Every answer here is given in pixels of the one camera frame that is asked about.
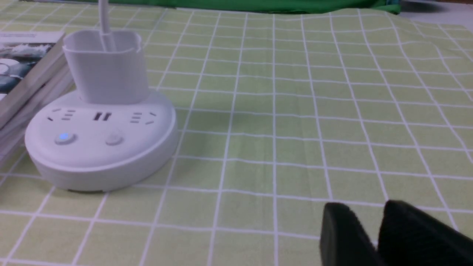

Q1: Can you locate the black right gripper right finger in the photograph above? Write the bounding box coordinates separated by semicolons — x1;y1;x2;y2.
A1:
377;200;473;266

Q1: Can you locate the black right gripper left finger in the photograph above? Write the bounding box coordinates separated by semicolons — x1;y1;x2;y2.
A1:
319;202;385;266

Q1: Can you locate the white desk lamp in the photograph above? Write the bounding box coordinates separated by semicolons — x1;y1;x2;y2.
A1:
25;0;178;192

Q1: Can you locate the green checkered tablecloth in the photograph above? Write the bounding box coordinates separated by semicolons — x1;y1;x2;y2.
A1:
1;6;472;266

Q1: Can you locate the green backdrop cloth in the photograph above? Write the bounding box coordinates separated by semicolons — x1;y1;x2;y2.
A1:
110;0;401;14

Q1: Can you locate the top self-driving textbook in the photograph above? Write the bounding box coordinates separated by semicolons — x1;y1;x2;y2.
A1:
0;31;67;127

